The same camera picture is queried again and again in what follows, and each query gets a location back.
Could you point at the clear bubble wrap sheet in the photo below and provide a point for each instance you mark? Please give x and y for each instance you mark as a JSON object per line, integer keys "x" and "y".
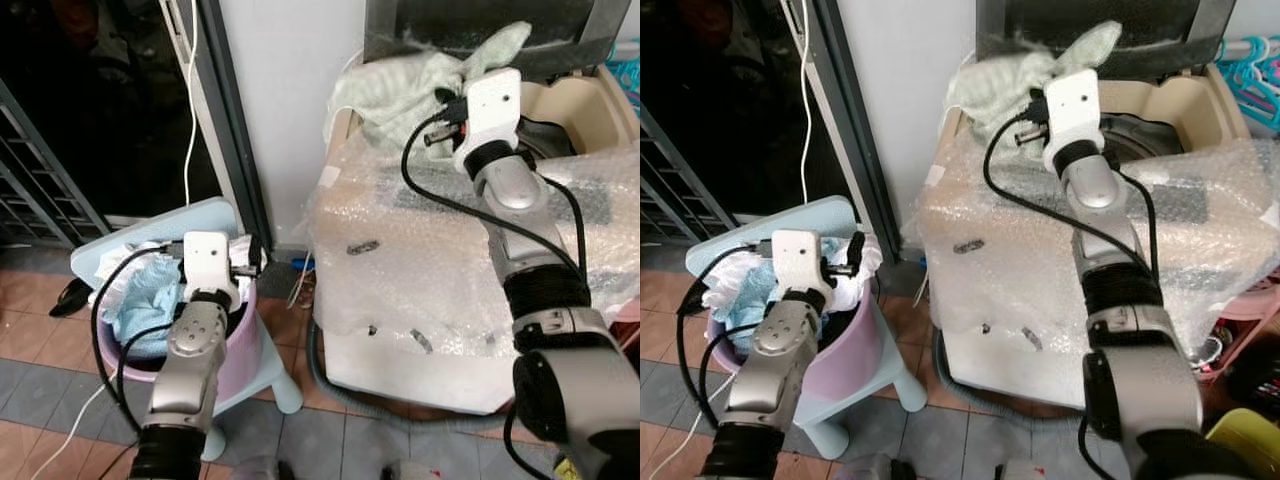
{"x": 400, "y": 260}
{"x": 1000, "y": 260}

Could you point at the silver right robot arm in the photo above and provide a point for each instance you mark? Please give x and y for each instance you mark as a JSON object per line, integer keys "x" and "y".
{"x": 1140, "y": 370}
{"x": 560, "y": 380}

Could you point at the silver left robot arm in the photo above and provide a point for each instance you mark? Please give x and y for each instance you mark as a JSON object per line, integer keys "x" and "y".
{"x": 190, "y": 360}
{"x": 775, "y": 365}

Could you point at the pale green white towel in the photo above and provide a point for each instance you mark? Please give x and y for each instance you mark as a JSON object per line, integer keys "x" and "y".
{"x": 395, "y": 90}
{"x": 1000, "y": 90}

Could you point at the pink plastic basket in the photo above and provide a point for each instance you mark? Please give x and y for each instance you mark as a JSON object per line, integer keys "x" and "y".
{"x": 1250, "y": 310}
{"x": 628, "y": 320}

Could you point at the light blue garment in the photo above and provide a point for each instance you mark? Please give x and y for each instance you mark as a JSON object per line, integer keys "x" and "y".
{"x": 145, "y": 295}
{"x": 745, "y": 300}

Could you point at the black slipper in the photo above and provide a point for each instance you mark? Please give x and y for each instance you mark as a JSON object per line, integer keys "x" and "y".
{"x": 70, "y": 298}

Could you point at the beige top-load washing machine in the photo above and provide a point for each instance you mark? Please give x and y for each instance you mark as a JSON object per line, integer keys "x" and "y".
{"x": 1000, "y": 370}
{"x": 400, "y": 370}

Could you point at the dark grey door frame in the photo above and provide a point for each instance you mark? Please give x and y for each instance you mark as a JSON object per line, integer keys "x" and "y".
{"x": 860, "y": 120}
{"x": 235, "y": 120}

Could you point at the pink plastic basin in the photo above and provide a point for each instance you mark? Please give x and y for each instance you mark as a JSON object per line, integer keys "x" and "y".
{"x": 238, "y": 350}
{"x": 850, "y": 350}

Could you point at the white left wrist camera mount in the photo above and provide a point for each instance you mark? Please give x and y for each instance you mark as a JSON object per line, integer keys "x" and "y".
{"x": 208, "y": 258}
{"x": 798, "y": 258}

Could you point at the dark washing machine lid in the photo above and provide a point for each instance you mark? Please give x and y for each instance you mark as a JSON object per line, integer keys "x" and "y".
{"x": 1030, "y": 25}
{"x": 430, "y": 30}

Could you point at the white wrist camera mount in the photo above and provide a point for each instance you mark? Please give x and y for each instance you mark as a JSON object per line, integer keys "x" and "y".
{"x": 208, "y": 258}
{"x": 798, "y": 258}
{"x": 492, "y": 108}
{"x": 1072, "y": 110}

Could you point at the yellow plastic container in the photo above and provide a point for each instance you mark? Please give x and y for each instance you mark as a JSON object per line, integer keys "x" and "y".
{"x": 566, "y": 468}
{"x": 1245, "y": 445}

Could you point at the light blue plastic stool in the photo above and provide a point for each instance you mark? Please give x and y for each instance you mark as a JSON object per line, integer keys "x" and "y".
{"x": 880, "y": 370}
{"x": 270, "y": 370}

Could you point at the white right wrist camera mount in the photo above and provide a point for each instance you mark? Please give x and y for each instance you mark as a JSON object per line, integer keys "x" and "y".
{"x": 1072, "y": 110}
{"x": 492, "y": 108}

